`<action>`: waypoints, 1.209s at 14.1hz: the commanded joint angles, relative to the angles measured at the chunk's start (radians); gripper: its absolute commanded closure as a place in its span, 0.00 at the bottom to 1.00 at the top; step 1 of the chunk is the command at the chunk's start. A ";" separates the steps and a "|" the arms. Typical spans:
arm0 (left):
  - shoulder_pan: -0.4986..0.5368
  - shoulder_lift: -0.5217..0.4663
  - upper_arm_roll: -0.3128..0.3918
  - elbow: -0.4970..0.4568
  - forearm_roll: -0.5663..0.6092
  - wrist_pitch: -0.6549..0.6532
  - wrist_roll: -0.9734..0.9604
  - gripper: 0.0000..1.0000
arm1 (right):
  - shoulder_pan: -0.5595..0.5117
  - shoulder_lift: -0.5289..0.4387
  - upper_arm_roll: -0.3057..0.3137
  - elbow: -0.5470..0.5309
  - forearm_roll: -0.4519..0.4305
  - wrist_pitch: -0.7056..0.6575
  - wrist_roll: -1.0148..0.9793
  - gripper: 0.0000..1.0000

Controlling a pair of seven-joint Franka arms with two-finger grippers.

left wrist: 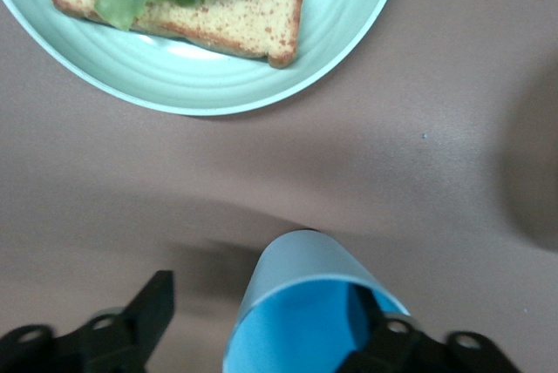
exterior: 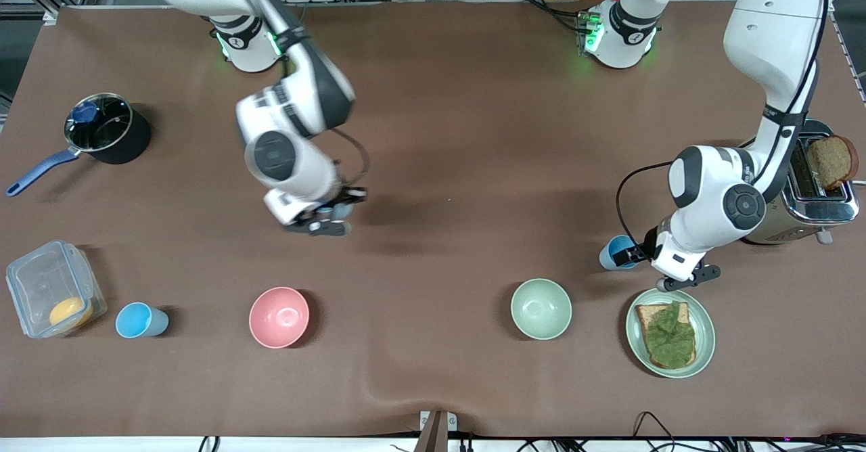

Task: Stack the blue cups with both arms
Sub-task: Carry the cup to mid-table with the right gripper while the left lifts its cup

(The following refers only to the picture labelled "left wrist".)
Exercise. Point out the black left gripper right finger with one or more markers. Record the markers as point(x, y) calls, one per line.
point(405, 351)

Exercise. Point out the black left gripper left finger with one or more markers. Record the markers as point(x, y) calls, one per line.
point(109, 342)

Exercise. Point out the light blue plastic cup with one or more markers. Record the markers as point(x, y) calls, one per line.
point(296, 259)

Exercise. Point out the pale green plate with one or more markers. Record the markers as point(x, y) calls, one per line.
point(218, 81)

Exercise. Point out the toast slice with lettuce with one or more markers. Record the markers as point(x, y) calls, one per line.
point(244, 20)

